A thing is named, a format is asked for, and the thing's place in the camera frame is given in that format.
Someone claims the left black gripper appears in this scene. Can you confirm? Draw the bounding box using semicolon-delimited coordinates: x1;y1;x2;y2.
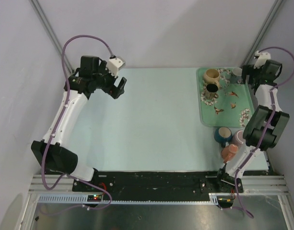
92;61;126;99

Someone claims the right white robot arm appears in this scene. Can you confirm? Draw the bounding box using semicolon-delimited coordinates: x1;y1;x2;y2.
215;59;290;192

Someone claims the salmon pink mug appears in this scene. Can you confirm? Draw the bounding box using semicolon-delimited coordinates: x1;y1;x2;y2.
221;144;238;163

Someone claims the black striped mug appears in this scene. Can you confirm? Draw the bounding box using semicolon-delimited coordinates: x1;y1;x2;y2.
205;83;219;100

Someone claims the beige wooden mug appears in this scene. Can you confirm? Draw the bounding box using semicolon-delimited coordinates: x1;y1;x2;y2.
203;69;220;88

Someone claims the right aluminium frame post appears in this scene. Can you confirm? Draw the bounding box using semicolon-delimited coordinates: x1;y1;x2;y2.
240;0;286;67

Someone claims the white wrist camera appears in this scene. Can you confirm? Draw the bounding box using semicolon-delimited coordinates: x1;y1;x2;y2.
106;57;126;78
253;51;271;69

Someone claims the grey mug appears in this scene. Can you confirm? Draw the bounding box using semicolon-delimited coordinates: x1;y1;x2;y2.
230;68;242;84

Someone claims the mauve purple mug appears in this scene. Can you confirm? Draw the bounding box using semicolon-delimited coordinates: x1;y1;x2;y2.
231;130;245;147

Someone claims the left aluminium frame post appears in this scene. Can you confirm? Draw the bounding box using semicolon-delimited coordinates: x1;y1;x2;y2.
29;0;63;58

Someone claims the slotted cable duct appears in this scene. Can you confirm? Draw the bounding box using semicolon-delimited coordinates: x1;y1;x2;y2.
38;194;218;205

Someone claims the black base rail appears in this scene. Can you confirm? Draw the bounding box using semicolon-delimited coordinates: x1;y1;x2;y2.
72;171;244;201

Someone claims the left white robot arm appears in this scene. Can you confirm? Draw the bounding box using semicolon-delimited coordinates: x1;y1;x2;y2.
31;56;127;191

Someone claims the green floral tray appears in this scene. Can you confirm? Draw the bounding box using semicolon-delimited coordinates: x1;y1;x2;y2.
196;67;254;128

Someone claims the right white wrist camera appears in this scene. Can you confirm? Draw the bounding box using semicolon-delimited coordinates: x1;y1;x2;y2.
253;51;271;69

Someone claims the aluminium frame post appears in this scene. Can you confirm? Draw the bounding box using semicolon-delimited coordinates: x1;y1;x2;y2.
29;0;63;58
240;0;286;67

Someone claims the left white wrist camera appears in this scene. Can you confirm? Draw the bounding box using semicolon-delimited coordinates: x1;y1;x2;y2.
106;57;126;78

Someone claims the blue mug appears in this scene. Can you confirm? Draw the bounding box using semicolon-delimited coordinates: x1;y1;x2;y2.
214;126;232;148

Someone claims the aluminium base profile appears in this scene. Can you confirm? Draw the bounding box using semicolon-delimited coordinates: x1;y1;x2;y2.
242;175;289;194

